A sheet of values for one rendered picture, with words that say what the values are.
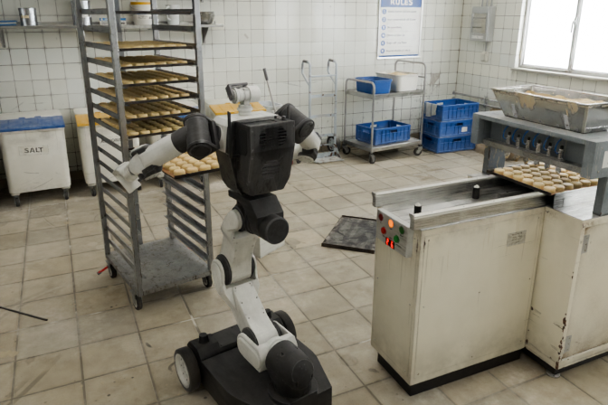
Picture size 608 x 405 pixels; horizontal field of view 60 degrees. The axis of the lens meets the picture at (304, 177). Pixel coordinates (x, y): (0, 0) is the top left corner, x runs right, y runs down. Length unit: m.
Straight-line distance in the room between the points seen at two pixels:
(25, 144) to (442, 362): 3.95
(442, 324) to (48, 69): 4.50
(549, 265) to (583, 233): 0.24
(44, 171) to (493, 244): 4.01
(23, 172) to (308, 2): 3.52
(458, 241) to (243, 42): 4.26
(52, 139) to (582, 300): 4.30
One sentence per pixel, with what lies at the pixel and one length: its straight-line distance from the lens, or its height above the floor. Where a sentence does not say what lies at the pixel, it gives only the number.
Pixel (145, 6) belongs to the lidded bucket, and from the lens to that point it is 5.53.
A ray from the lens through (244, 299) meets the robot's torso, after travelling 2.44.
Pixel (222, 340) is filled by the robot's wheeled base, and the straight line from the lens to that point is 2.63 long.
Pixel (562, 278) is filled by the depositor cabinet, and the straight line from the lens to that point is 2.66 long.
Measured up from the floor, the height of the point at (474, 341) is 0.22.
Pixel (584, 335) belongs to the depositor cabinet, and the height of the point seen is 0.22.
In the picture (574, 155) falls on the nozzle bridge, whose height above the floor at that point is 1.08.
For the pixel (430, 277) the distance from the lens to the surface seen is 2.30.
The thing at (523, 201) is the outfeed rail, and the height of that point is 0.88.
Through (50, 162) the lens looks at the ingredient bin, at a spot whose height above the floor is 0.38.
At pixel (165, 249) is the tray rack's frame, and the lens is 3.69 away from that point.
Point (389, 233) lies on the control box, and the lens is 2.31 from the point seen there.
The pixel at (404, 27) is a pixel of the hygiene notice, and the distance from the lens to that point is 7.05.
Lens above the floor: 1.67
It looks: 17 degrees down
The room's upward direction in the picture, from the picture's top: straight up
